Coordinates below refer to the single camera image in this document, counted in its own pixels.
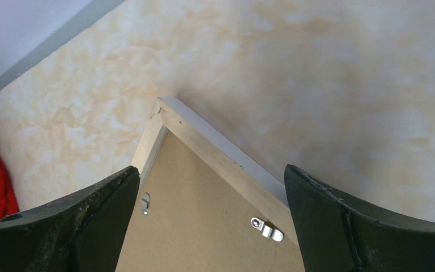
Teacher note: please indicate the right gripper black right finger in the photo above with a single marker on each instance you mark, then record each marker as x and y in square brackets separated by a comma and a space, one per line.
[340, 232]

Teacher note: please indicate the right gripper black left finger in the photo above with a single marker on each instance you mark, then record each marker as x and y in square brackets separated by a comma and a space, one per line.
[82, 231]

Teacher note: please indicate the brown frame backing board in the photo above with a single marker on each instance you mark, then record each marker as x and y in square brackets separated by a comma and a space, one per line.
[198, 222]

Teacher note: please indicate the wooden picture frame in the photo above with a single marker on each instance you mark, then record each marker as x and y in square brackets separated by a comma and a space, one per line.
[256, 185]

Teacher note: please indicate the silver frame retaining clip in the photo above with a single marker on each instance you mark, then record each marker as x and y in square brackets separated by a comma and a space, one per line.
[267, 230]

